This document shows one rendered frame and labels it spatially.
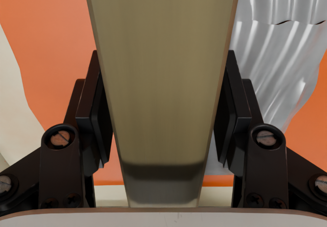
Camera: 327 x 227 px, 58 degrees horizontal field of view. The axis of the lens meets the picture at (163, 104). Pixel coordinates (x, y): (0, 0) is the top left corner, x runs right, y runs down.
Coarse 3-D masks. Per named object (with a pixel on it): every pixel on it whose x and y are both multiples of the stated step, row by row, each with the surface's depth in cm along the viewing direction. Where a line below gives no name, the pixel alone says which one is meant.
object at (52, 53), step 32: (32, 32) 18; (64, 32) 18; (32, 64) 20; (64, 64) 20; (320, 64) 20; (32, 96) 22; (64, 96) 22; (320, 96) 22; (288, 128) 25; (320, 128) 25; (320, 160) 28
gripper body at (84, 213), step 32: (0, 224) 7; (32, 224) 7; (64, 224) 7; (96, 224) 7; (128, 224) 7; (160, 224) 7; (192, 224) 7; (224, 224) 7; (256, 224) 7; (288, 224) 7; (320, 224) 7
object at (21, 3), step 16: (0, 0) 16; (16, 0) 16; (32, 0) 16; (48, 0) 16; (64, 0) 16; (80, 0) 16; (0, 16) 17; (16, 16) 17; (32, 16) 17; (48, 16) 17; (64, 16) 17; (80, 16) 17
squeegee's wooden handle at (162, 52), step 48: (96, 0) 5; (144, 0) 5; (192, 0) 5; (96, 48) 7; (144, 48) 6; (192, 48) 6; (144, 96) 7; (192, 96) 7; (144, 144) 8; (192, 144) 8; (144, 192) 11; (192, 192) 11
